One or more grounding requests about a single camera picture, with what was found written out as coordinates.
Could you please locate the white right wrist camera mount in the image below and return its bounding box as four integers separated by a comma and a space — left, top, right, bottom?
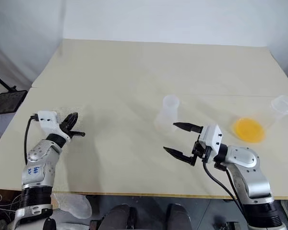
198, 124, 223, 161

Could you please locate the white plastic bag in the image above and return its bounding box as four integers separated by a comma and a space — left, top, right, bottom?
50, 193, 92, 219

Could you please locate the translucent cup with orange liquid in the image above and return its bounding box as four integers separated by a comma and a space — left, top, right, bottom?
231, 94, 288, 144

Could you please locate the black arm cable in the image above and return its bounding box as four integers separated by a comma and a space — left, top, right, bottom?
24, 115, 39, 165
226, 167, 247, 214
201, 160, 245, 214

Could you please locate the dark rounded shape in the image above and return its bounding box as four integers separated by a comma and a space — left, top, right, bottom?
102, 204, 138, 230
167, 203, 193, 230

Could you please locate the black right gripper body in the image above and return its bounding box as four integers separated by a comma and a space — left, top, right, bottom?
191, 140, 216, 164

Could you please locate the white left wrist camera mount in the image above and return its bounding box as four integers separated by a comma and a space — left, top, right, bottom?
36, 110, 72, 142

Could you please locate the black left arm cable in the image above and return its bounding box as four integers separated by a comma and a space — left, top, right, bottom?
24, 115, 39, 165

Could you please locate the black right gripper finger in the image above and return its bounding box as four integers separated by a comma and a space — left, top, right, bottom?
173, 122, 204, 135
163, 146, 197, 167

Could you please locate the clear plastic cup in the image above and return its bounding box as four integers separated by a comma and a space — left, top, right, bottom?
154, 95, 180, 131

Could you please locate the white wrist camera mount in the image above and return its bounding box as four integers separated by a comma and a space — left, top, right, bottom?
36, 110, 72, 142
198, 124, 223, 161

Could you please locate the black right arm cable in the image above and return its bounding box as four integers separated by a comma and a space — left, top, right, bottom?
201, 160, 245, 214
226, 167, 247, 214

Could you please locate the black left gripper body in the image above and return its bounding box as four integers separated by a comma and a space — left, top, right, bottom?
59, 122, 74, 140

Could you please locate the orange liquid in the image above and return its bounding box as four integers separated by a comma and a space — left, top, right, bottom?
233, 116, 266, 144

